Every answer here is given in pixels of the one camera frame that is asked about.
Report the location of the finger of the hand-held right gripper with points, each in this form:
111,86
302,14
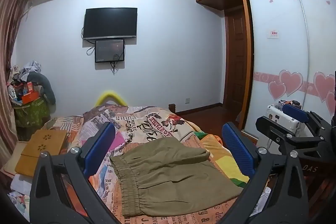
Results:
295,111
270,127

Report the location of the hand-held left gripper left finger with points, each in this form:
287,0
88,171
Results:
102,145

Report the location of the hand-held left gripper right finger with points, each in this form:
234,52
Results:
237,150

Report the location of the olive green pants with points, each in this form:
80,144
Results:
170,174

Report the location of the white appliance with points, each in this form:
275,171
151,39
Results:
275,115

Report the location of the pink cloth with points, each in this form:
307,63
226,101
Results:
117,142

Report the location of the multicolour striped blanket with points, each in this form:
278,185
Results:
220,153

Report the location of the printed newspaper-pattern blanket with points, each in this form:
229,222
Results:
147,121

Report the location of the yellow curved hoop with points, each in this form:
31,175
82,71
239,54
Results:
110,94

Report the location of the white heart-print wardrobe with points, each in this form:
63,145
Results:
278,56

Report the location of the wooden lap desk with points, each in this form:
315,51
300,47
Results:
39,153

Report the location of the brown wooden door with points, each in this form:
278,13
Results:
236,56

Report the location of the small white red sticker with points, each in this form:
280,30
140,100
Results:
273,33

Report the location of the orange box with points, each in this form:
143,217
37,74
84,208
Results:
30,98

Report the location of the beige cushion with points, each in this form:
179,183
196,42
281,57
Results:
13,158

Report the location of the small black monitor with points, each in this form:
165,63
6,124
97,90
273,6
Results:
109,50

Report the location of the pile of clothes clutter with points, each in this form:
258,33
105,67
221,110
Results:
21,73

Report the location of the striped brown curtain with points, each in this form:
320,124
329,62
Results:
10,29

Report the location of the white wall socket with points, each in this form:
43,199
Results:
186,100

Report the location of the brown wooden bed post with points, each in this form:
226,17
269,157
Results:
172,107

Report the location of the black wall television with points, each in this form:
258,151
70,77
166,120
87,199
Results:
110,23

